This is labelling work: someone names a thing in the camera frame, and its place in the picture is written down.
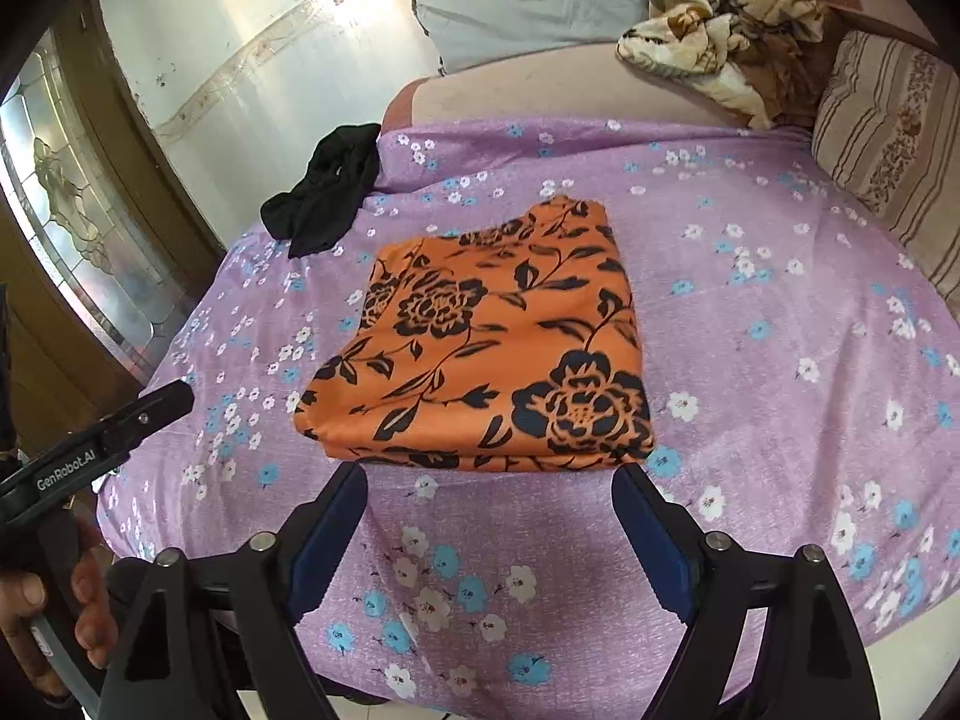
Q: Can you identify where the person's left hand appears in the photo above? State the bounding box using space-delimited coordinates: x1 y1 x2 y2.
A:
2 511 119 710

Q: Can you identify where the cream brown floral blanket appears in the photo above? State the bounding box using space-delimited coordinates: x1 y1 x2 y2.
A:
615 0 835 130

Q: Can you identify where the purple floral bed sheet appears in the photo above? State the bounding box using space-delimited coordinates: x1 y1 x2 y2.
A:
98 119 958 718

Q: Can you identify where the wooden stained glass door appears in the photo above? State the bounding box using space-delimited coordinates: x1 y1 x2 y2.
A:
2 0 224 455

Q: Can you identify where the orange black floral garment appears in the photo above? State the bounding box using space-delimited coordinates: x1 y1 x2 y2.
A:
293 195 656 473

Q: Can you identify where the striped beige cushion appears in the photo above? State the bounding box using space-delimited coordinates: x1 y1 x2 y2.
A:
812 31 960 310

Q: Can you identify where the beige mattress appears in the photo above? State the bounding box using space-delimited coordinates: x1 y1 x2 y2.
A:
382 44 745 132

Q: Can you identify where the black small garment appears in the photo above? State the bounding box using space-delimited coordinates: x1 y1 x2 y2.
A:
260 124 381 259

